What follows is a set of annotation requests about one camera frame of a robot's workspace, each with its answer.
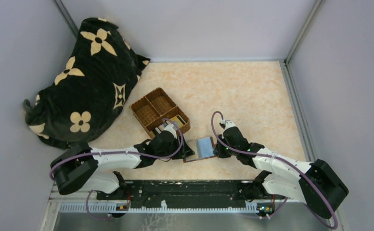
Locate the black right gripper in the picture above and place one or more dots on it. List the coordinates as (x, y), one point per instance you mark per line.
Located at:
(219, 152)

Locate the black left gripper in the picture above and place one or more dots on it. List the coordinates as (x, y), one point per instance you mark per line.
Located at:
(186, 151)

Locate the brown leather card holder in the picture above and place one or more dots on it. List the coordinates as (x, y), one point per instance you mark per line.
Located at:
(200, 149)

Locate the brown woven divided basket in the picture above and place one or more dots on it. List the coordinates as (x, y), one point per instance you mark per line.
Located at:
(152, 108)

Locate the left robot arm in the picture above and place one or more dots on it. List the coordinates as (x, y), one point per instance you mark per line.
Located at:
(82, 167)

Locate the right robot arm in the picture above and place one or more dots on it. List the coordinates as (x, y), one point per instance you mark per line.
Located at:
(313, 183)

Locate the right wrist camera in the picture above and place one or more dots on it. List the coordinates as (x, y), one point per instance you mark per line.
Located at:
(226, 124)

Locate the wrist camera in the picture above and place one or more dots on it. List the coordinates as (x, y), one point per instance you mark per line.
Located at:
(226, 124)
(172, 129)

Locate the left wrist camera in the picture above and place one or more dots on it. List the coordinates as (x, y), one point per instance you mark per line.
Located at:
(172, 129)

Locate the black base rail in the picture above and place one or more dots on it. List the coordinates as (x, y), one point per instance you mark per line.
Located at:
(159, 196)

